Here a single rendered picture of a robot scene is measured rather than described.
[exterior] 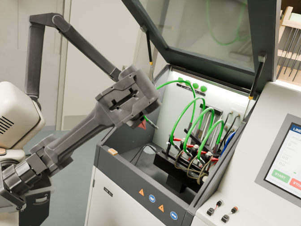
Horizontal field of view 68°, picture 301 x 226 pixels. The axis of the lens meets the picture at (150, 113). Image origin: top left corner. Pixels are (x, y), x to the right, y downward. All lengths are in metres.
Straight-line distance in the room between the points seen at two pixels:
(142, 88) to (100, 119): 0.11
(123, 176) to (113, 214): 0.29
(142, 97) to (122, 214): 1.06
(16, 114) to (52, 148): 0.17
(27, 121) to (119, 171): 0.67
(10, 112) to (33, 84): 0.32
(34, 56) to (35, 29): 0.10
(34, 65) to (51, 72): 2.20
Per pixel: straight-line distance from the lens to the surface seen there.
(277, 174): 1.17
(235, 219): 1.14
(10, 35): 3.11
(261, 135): 1.17
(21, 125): 0.80
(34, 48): 1.05
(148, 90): 0.47
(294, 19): 4.96
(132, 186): 1.28
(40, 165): 0.72
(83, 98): 3.44
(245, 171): 1.20
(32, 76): 1.06
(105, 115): 0.45
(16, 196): 0.73
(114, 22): 3.37
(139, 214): 1.33
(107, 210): 1.54
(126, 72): 0.48
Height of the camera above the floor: 1.66
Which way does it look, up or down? 20 degrees down
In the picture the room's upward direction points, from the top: 13 degrees clockwise
